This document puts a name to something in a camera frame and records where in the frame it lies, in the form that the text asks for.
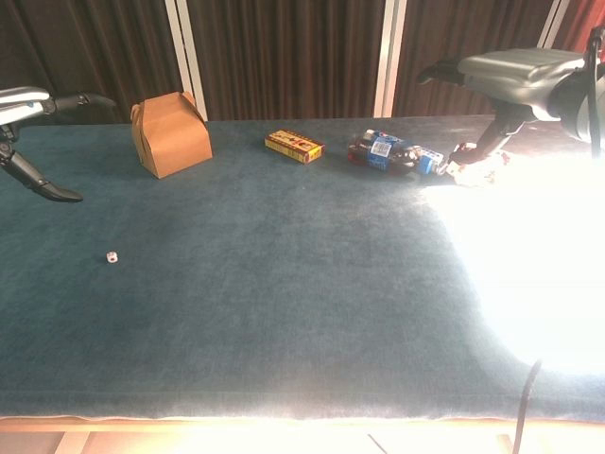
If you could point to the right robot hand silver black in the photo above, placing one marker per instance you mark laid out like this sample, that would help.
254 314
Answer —
515 75

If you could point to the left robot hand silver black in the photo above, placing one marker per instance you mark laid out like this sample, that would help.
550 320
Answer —
23 101

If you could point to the small white die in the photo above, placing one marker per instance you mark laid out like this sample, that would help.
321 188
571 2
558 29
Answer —
112 256

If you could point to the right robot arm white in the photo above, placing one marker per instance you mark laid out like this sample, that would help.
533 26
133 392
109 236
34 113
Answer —
579 104

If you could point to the dark brown curtain panel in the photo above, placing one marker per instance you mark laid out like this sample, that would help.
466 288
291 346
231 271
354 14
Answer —
468 28
85 42
288 52

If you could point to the red curtain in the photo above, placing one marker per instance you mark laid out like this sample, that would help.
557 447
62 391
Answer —
583 19

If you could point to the crumpled white red snack wrapper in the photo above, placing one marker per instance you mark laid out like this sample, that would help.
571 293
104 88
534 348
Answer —
477 172

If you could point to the blue white toothpaste tube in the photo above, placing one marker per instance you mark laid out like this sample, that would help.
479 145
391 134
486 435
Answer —
380 133

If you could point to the brown paper gable box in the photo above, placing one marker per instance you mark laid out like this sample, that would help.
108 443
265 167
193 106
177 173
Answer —
172 137

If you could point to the cola bottle blue label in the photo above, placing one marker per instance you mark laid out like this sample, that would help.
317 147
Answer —
383 156

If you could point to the yellow red printed carton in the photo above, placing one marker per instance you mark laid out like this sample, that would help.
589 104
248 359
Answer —
294 145

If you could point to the dark blue table cloth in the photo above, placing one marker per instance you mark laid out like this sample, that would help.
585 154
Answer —
264 284

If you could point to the white frame post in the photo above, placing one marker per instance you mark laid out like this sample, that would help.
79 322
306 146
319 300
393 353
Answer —
186 52
553 21
390 57

